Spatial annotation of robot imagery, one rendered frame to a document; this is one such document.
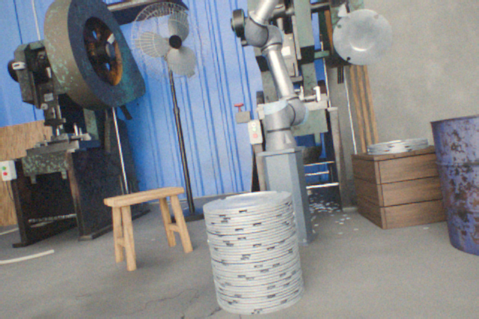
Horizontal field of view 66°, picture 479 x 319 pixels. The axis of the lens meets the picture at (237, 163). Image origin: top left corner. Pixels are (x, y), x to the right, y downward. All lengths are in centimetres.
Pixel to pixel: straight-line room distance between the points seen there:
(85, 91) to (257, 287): 200
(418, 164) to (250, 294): 109
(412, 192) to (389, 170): 15
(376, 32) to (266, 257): 130
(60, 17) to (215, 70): 164
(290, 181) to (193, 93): 236
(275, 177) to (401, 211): 62
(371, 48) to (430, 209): 84
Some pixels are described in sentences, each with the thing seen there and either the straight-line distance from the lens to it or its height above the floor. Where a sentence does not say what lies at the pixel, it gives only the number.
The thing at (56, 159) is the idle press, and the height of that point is 59.
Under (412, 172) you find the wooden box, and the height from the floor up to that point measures 25.
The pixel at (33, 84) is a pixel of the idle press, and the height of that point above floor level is 117.
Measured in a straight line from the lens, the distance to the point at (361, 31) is 202.
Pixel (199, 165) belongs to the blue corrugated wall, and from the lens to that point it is 383.
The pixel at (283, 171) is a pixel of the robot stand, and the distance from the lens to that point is 169.
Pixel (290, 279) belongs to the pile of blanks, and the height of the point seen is 8.
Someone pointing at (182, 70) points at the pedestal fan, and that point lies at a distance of 286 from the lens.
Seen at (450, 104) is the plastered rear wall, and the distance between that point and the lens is 398.
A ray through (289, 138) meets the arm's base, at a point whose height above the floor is 49.
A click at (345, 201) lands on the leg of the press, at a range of 232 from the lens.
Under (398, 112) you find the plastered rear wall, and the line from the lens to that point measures 384.
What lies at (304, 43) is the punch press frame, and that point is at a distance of 251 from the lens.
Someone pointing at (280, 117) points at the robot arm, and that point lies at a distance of 172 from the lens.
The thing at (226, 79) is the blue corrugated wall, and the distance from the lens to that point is 379.
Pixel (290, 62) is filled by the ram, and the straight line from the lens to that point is 253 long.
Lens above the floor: 50
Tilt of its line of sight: 3 degrees down
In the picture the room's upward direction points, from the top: 8 degrees counter-clockwise
